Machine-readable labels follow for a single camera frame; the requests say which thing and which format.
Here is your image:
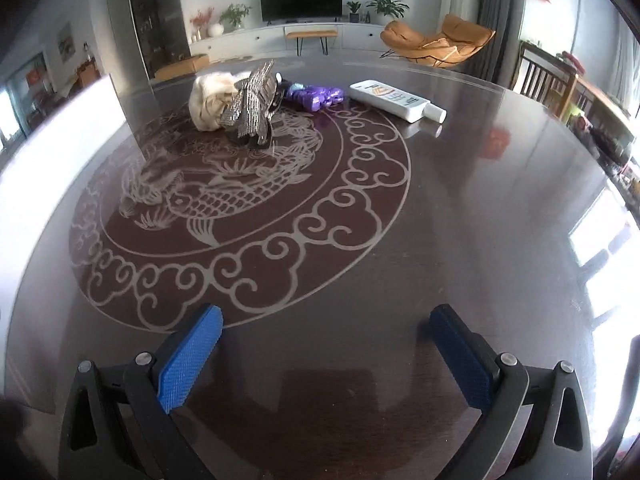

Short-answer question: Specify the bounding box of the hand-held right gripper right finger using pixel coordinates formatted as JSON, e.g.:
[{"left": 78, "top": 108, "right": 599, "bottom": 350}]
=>
[{"left": 429, "top": 303, "right": 593, "bottom": 480}]

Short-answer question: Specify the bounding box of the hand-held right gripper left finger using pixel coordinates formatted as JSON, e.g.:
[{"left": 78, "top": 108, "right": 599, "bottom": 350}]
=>
[{"left": 59, "top": 303, "right": 224, "bottom": 480}]

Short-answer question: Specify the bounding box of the silver glitter bow hair clip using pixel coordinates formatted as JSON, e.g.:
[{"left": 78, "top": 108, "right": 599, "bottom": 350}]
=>
[{"left": 220, "top": 59, "right": 281, "bottom": 150}]

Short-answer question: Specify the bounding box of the white knitted scrunchie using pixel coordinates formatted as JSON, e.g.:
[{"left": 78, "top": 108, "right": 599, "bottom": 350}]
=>
[{"left": 189, "top": 71, "right": 251, "bottom": 134}]

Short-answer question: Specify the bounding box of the white tube bottle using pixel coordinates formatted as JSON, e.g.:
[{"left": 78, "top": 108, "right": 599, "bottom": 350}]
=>
[{"left": 348, "top": 79, "right": 448, "bottom": 125}]

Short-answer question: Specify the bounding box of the cluttered wooden sideboard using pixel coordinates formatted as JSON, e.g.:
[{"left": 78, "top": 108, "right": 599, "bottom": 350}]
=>
[{"left": 562, "top": 50, "right": 640, "bottom": 196}]

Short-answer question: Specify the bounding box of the transparent claw hair clip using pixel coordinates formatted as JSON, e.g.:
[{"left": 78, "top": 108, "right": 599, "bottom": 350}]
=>
[{"left": 270, "top": 74, "right": 292, "bottom": 111}]

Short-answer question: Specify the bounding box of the purple hair clip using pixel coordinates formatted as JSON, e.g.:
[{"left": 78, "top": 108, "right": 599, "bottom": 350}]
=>
[{"left": 286, "top": 82, "right": 346, "bottom": 114}]

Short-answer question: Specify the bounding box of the flat cardboard box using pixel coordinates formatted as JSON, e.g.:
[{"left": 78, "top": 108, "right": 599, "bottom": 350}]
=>
[{"left": 154, "top": 53, "right": 211, "bottom": 81}]

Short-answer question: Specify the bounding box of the wooden chair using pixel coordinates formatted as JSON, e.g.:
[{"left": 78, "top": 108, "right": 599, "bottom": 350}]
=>
[{"left": 512, "top": 41, "right": 581, "bottom": 111}]

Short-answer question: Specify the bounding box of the brown cardboard box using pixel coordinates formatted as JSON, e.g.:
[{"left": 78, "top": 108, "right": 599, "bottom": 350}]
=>
[{"left": 75, "top": 57, "right": 96, "bottom": 89}]

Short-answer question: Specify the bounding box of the orange lounge chair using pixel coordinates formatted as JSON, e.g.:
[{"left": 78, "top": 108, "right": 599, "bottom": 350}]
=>
[{"left": 380, "top": 13, "right": 497, "bottom": 69}]

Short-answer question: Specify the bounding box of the white television cabinet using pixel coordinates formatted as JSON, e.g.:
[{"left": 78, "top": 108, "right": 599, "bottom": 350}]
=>
[{"left": 189, "top": 22, "right": 401, "bottom": 64}]

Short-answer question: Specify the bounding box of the vase with red flowers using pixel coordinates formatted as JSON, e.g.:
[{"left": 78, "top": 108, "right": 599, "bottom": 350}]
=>
[{"left": 190, "top": 7, "right": 215, "bottom": 41}]

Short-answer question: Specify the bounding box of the grey curtain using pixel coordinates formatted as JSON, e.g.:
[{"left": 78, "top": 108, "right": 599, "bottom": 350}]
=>
[{"left": 472, "top": 0, "right": 529, "bottom": 86}]

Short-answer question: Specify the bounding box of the wooden bench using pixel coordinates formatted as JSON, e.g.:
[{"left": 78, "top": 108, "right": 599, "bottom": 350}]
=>
[{"left": 285, "top": 29, "right": 339, "bottom": 56}]

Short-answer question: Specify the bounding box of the bushy green potted plant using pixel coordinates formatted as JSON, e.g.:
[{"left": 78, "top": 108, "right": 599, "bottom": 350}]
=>
[{"left": 220, "top": 3, "right": 253, "bottom": 31}]

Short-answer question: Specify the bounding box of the dark display cabinet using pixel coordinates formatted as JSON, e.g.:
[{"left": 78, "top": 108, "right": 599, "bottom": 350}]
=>
[{"left": 126, "top": 0, "right": 194, "bottom": 79}]

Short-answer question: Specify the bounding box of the large green potted plant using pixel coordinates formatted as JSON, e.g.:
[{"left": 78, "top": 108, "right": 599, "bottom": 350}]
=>
[{"left": 366, "top": 0, "right": 410, "bottom": 24}]

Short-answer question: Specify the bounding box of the black flat television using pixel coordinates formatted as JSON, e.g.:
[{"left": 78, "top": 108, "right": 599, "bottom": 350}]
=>
[{"left": 259, "top": 0, "right": 344, "bottom": 24}]

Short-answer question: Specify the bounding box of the framed wall painting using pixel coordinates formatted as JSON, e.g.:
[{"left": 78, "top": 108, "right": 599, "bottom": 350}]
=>
[{"left": 56, "top": 22, "right": 77, "bottom": 64}]

